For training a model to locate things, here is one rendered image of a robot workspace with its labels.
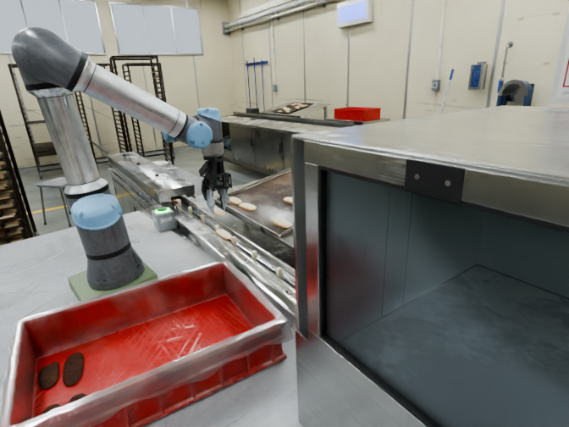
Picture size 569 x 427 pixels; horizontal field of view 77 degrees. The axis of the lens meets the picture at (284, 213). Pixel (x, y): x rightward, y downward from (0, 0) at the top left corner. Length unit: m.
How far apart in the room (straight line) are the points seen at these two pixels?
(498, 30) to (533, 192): 4.44
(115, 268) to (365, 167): 0.84
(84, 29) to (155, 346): 7.70
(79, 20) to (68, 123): 7.23
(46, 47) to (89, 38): 7.31
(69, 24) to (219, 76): 3.01
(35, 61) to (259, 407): 0.85
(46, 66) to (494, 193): 0.91
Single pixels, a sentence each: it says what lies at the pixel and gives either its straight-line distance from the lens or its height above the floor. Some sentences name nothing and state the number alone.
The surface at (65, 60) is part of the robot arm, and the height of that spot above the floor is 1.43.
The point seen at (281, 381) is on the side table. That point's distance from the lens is 0.77.
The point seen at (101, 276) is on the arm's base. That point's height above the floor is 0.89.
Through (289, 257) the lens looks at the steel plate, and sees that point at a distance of 1.19.
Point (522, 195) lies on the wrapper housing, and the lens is 0.28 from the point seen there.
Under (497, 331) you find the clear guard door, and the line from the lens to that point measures 0.34.
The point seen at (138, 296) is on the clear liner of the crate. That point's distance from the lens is 0.94.
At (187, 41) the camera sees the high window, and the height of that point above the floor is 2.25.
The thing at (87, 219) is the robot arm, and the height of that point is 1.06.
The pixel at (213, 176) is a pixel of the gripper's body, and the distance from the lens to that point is 1.23.
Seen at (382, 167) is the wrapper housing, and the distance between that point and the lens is 0.34.
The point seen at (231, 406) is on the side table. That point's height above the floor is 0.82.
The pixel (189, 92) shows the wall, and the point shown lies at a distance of 8.72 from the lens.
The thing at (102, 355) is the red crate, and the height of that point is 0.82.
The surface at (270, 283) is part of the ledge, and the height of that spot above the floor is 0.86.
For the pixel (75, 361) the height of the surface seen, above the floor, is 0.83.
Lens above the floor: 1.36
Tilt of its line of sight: 20 degrees down
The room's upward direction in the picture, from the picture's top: 2 degrees counter-clockwise
